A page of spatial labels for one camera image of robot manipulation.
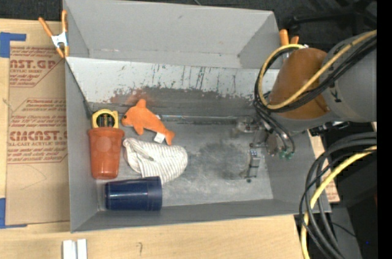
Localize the orange plastic cup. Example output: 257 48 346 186
87 126 126 180

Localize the grey metal bin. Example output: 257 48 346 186
62 0 333 233

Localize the white striped cloth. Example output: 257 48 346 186
122 137 189 186

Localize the orange plush dolphin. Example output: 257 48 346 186
121 98 176 146

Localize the black cylinder on white bracket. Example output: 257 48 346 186
308 121 349 135

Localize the brown cardboard board red print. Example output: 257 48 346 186
0 18 341 230

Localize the yellow tape measure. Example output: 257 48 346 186
91 108 119 130

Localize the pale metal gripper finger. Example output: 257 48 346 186
231 118 258 138
246 149 262 180

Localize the dark blue plastic cup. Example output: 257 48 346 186
104 176 164 212

